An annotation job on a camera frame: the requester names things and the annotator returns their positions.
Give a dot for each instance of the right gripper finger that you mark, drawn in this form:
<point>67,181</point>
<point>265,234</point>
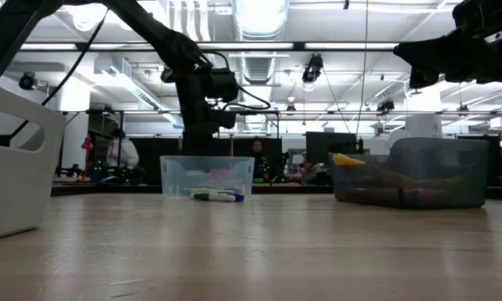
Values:
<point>422,54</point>
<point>422,78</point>

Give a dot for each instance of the black metal table rig frame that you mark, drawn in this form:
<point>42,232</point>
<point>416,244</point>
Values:
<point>301,189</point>

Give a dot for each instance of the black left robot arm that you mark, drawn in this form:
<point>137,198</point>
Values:
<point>163,37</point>

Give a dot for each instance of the person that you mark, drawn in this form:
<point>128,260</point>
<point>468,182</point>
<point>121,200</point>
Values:
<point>260,163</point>
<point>123,152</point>
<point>311,171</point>

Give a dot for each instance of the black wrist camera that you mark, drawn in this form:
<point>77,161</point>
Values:
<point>498,35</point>
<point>221,85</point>

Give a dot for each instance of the small white marker pink cap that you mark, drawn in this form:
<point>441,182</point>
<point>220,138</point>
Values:
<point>221,174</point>

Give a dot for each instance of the red hanging object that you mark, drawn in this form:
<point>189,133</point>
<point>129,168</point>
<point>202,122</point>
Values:
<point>87,146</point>

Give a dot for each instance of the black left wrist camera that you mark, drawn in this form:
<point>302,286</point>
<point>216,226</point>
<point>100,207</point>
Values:
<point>221,85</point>

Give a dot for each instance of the black overhead light bar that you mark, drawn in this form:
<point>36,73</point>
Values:
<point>297,47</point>

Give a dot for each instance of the small white marker yellow cap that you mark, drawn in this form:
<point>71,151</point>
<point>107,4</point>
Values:
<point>217,190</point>

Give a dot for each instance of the dark grey plastic bin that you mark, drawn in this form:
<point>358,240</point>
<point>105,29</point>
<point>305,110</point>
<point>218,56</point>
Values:
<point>443,159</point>

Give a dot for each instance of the small white marker dark-blue cap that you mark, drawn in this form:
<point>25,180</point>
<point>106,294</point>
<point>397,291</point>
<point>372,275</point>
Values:
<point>239,197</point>

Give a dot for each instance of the black monitor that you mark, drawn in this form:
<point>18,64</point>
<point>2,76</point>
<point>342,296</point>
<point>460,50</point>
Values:
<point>330,146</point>

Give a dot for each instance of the clear plastic bin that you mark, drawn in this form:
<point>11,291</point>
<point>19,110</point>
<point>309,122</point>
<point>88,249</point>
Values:
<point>175,175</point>

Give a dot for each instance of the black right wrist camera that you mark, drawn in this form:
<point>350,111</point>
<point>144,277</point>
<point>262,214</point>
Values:
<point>498,35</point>

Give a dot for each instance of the white plastic bin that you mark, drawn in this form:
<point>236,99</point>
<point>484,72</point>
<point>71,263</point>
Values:
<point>8,180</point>

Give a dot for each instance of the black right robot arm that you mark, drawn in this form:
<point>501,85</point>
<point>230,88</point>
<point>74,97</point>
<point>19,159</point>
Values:
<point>485,12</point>

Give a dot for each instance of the silver ceiling air duct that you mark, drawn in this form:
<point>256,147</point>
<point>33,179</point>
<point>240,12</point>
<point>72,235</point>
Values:
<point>259,21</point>

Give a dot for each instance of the small white marker light-blue cap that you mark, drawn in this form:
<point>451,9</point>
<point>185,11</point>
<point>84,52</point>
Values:
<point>190,191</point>

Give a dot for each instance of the black ceiling camera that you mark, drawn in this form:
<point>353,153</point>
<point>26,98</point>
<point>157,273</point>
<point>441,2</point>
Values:
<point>312,69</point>
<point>28,81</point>
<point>165,76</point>
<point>385,106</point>

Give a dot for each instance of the white round pillar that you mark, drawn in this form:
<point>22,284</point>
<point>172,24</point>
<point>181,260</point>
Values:
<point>422,125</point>

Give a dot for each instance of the small white marker green cap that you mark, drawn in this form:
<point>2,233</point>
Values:
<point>213,197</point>

